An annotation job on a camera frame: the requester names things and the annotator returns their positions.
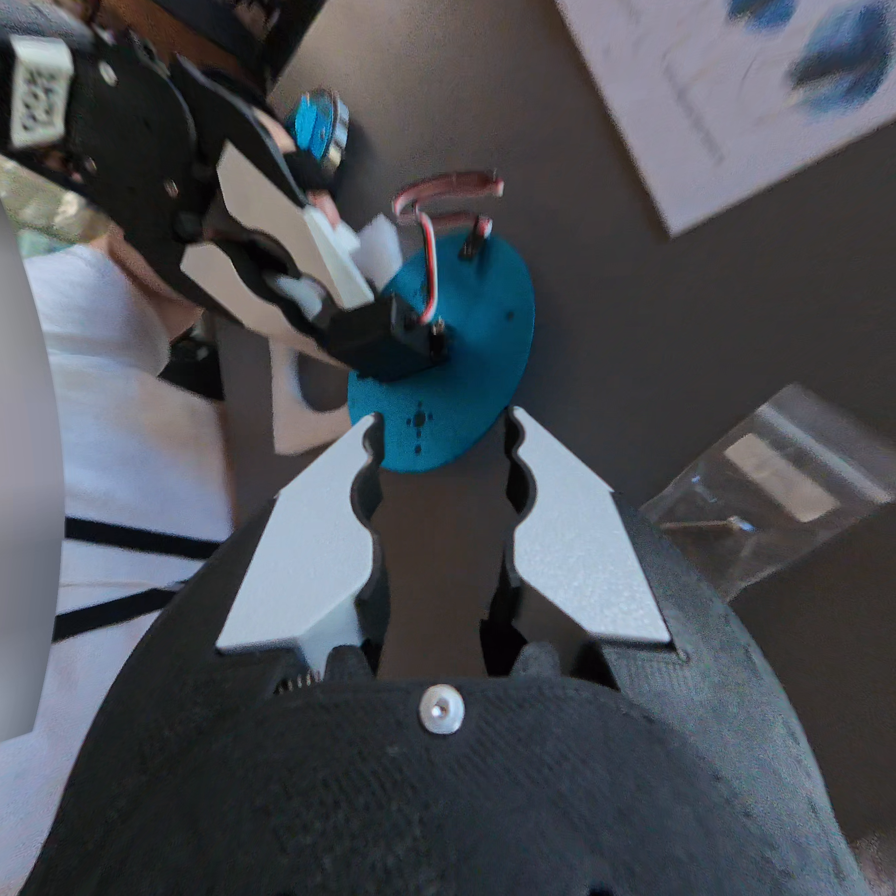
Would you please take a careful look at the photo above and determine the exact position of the red white black servo cable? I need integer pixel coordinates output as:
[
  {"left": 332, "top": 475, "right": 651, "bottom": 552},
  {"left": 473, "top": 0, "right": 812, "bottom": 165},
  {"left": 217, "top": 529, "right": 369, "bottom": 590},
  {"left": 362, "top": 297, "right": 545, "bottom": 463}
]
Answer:
[{"left": 392, "top": 168, "right": 506, "bottom": 330}]

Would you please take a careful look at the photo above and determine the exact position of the steel bearing with blue disc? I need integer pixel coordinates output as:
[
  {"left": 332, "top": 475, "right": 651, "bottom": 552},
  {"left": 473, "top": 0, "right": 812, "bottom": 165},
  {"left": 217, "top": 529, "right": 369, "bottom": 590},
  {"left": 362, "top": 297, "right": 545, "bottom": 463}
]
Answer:
[{"left": 283, "top": 91, "right": 351, "bottom": 172}]

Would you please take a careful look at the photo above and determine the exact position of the clear bag with long screws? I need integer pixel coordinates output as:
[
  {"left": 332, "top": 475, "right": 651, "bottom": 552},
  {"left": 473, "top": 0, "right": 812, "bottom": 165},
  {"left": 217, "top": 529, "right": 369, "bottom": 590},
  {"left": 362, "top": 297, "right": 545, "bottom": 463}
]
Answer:
[{"left": 640, "top": 381, "right": 896, "bottom": 603}]

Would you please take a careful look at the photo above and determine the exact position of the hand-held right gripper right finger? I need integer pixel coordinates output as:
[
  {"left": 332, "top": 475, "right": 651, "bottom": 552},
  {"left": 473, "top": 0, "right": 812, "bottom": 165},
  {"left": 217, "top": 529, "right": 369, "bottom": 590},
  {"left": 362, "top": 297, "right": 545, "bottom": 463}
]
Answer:
[{"left": 483, "top": 406, "right": 674, "bottom": 655}]

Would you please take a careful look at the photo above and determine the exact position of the person's white shirt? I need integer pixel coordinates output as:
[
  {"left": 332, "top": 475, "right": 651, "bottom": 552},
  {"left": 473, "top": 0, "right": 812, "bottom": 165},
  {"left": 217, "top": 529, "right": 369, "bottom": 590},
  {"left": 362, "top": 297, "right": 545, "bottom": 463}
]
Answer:
[{"left": 0, "top": 241, "right": 239, "bottom": 896}]

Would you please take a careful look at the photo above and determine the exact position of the open instruction manual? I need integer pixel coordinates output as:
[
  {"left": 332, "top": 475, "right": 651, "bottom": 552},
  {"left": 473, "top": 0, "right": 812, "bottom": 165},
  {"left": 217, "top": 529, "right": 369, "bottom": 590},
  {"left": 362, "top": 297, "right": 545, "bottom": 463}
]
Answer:
[{"left": 556, "top": 0, "right": 896, "bottom": 239}]

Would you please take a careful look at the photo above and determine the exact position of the person's left forearm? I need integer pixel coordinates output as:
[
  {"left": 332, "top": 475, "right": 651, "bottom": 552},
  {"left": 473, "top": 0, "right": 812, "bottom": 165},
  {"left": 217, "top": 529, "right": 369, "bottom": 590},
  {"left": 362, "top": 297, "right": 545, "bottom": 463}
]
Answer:
[{"left": 105, "top": 234, "right": 207, "bottom": 340}]

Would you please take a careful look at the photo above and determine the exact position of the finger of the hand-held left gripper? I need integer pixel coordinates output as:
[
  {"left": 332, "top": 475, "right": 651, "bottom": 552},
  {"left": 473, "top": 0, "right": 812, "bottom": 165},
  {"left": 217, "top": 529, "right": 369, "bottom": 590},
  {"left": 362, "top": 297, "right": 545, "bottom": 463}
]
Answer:
[
  {"left": 178, "top": 238, "right": 351, "bottom": 365},
  {"left": 213, "top": 139, "right": 377, "bottom": 310}
]

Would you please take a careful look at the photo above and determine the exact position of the dark grey desk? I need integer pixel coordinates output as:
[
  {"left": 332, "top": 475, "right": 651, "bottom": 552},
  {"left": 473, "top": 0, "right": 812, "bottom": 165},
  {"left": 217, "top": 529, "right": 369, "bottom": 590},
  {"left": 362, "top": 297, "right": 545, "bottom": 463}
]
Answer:
[{"left": 213, "top": 0, "right": 896, "bottom": 848}]

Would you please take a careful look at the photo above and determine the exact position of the white foam frame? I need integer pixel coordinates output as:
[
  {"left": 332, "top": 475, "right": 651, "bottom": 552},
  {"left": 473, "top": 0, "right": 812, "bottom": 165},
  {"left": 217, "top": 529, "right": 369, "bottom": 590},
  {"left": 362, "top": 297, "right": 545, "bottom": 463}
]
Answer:
[{"left": 269, "top": 339, "right": 365, "bottom": 456}]

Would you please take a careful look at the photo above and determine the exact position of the blue round metal plate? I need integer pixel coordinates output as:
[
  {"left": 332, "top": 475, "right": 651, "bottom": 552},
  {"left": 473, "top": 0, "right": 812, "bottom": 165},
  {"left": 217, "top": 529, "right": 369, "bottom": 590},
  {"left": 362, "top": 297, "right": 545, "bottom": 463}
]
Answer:
[{"left": 348, "top": 231, "right": 536, "bottom": 473}]

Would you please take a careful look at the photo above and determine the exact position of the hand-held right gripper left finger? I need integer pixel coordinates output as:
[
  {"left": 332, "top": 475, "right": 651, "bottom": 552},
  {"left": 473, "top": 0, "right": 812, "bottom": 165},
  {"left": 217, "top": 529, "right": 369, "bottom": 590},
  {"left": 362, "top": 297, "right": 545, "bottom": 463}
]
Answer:
[{"left": 216, "top": 412, "right": 390, "bottom": 669}]

